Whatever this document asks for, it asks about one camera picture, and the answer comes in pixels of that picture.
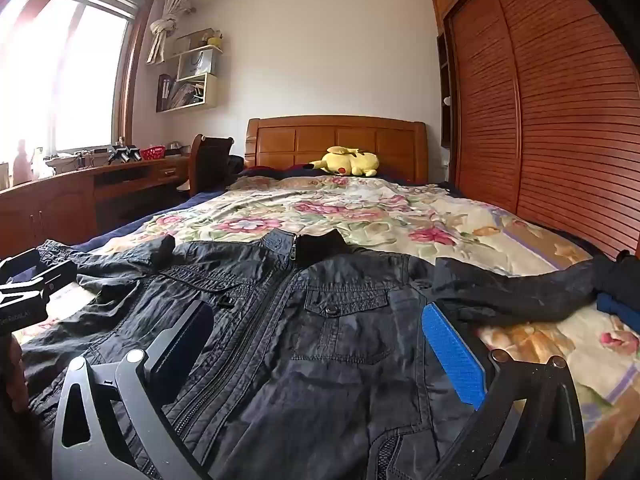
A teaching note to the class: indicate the window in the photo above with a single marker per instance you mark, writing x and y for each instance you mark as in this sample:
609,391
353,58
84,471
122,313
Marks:
75,75

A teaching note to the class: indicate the folded blue garment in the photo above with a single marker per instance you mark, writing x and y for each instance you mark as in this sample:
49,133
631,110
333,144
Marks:
617,310

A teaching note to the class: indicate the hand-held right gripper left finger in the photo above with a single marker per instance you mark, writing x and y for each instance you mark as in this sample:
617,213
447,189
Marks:
185,340

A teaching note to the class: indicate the black devices on desk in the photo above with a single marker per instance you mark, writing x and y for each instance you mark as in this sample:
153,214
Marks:
125,154

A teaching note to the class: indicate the silver paper bag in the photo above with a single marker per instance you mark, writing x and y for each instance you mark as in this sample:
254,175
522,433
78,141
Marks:
196,64

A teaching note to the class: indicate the red basket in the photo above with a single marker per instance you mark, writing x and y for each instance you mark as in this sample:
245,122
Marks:
152,153

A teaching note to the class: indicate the black garment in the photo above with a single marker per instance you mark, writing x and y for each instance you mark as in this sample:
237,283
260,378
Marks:
627,275

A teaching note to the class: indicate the navy bed sheet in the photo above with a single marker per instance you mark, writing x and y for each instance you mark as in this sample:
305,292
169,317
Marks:
150,217

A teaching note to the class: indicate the wooden desk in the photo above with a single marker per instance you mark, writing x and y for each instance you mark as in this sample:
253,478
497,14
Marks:
60,205

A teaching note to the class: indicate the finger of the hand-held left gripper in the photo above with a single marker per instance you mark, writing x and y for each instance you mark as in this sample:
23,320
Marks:
20,265

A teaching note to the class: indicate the black zip jacket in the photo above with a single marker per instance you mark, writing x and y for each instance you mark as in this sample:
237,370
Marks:
320,360

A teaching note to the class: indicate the wooden chair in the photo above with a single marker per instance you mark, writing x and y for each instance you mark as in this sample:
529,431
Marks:
210,165

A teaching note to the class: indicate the cream wall shelf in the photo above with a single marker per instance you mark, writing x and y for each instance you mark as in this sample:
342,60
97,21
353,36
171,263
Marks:
210,92

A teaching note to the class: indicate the dark pillow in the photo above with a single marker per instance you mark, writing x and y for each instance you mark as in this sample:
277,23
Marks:
270,170

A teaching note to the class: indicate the small yellow toy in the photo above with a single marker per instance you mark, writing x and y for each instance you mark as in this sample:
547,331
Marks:
215,39

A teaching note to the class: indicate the wooden louvred wardrobe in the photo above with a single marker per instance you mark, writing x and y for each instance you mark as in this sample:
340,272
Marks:
540,110

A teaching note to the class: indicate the wooden bed headboard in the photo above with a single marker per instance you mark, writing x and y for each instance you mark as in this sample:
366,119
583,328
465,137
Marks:
340,140

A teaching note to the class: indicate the yellow plush toy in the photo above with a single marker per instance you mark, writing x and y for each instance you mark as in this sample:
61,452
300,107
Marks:
347,162

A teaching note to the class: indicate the tied beige curtain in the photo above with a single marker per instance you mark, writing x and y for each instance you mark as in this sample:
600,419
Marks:
167,25

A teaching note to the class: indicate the floral blanket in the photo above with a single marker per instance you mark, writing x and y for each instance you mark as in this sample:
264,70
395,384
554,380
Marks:
350,210

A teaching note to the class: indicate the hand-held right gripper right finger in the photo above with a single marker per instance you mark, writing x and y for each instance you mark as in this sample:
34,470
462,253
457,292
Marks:
452,350

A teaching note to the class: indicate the pale figurine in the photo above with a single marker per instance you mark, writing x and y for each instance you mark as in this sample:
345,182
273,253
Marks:
21,162

